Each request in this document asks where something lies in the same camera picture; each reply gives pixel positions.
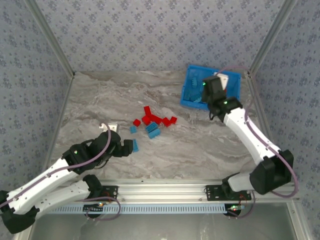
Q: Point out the small blue lego brick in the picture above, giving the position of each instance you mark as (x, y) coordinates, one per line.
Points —
(133, 129)

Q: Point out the long red lego brick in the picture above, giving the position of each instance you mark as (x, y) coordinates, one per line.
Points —
(156, 119)

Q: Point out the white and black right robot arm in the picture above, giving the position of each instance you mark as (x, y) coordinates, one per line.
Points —
(240, 125)

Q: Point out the blue two-compartment plastic bin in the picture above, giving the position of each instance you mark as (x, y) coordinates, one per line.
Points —
(235, 85)

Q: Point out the small black controller board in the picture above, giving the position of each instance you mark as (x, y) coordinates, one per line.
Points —
(93, 208)
(235, 207)

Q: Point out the grey metal panel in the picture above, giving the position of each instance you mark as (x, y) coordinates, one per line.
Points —
(162, 227)

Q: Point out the aluminium side rail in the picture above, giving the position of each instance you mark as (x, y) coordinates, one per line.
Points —
(255, 95)
(58, 125)

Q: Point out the wide aluminium base rail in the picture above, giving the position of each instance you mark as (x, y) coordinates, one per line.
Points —
(162, 191)

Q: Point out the aluminium frame post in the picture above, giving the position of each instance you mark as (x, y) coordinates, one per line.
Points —
(271, 37)
(51, 37)

